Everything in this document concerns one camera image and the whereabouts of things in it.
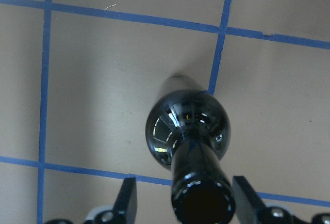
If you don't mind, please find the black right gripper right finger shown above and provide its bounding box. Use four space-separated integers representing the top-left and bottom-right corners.
232 176 266 224

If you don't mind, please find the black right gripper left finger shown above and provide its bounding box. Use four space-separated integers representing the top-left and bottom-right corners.
110 178 138 224

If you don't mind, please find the free black wine bottle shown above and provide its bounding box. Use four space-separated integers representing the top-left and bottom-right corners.
145 75 236 223

